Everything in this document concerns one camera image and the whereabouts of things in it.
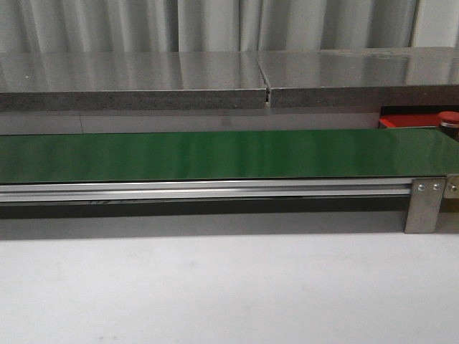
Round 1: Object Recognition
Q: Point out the right grey stone slab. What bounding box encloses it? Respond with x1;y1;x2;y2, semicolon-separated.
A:
257;47;458;108

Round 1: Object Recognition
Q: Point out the metal conveyor support bracket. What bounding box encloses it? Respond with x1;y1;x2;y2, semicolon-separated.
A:
404;177;445;234

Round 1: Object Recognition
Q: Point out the left grey stone slab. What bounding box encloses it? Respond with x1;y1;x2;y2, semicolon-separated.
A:
1;52;267;111

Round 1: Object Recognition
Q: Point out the grey pleated curtain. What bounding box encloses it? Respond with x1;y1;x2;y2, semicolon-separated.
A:
1;1;418;53

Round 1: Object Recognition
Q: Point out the aluminium conveyor side rail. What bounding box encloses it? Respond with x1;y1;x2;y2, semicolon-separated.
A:
1;178;412;203

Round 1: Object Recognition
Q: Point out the green conveyor belt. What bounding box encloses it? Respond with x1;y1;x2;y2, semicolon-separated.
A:
1;128;458;184

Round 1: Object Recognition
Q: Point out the red plastic tray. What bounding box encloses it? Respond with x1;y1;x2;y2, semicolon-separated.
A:
379;113;443;133

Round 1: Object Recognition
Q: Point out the conveyor end plate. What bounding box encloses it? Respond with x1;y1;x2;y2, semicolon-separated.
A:
442;174;459;213

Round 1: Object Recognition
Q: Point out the grey stone slab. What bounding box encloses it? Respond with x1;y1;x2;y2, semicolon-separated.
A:
257;47;458;108
1;52;267;111

